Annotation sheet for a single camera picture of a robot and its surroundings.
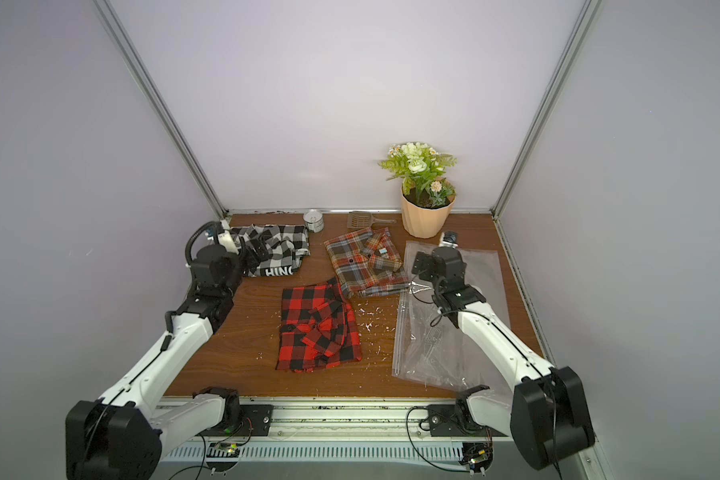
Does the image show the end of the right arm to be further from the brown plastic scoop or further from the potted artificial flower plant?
the brown plastic scoop

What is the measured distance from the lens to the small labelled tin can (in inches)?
44.6

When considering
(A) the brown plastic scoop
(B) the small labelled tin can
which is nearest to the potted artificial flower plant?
(A) the brown plastic scoop

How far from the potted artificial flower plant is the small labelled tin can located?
1.03ft

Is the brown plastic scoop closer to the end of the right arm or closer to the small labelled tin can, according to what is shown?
the small labelled tin can
